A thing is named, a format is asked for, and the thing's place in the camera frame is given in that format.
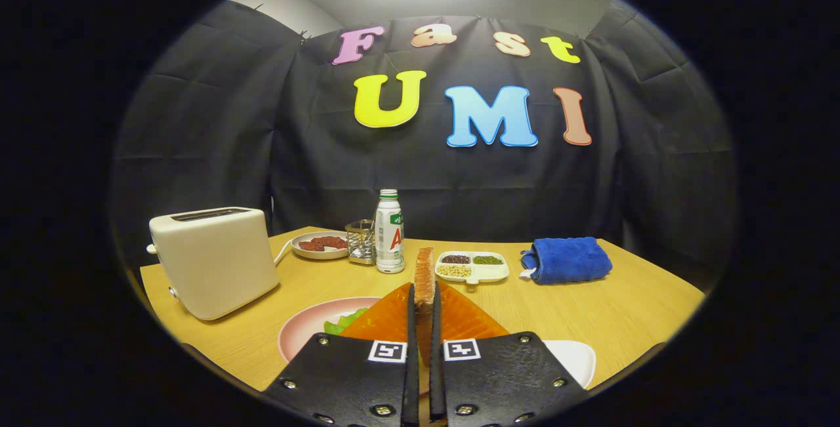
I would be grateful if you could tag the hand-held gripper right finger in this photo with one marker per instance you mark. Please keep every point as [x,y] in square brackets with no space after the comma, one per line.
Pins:
[436,361]

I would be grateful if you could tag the red meat slice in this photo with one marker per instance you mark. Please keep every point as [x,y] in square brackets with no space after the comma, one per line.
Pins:
[333,241]
[308,245]

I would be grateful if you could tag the black backdrop cloth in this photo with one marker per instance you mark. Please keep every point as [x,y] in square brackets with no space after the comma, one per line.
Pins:
[328,164]

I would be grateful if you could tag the toasted bread slice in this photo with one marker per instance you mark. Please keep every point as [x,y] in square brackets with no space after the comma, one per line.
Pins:
[424,276]

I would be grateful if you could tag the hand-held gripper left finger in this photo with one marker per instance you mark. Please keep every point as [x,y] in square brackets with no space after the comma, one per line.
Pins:
[411,361]

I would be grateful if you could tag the pile of dark beans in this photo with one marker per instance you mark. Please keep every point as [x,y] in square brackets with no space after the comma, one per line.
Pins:
[455,259]

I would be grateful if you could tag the white divided dish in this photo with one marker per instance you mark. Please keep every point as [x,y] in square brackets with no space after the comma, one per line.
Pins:
[489,273]

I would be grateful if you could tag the blue towel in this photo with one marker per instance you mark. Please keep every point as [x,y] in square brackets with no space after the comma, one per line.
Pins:
[567,260]

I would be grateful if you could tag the pink plate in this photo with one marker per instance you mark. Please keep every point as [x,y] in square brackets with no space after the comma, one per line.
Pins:
[302,332]

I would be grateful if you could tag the small grey plate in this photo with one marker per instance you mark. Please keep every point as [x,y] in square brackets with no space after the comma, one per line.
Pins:
[315,254]

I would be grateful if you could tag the white bottle with green cap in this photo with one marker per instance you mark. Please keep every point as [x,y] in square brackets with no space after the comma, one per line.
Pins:
[389,243]

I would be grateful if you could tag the pile of green beans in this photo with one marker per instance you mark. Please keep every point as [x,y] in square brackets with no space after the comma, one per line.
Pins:
[488,260]

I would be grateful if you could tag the pile of yellow beans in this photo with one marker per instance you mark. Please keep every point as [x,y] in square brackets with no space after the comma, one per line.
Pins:
[454,271]

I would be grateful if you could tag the green lettuce leaf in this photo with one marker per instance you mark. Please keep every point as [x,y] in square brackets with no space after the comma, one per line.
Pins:
[344,322]

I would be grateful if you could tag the white plate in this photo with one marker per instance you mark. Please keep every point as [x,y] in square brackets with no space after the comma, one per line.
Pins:
[577,361]

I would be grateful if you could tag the cream white toaster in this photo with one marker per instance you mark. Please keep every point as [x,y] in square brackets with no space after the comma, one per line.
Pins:
[216,263]

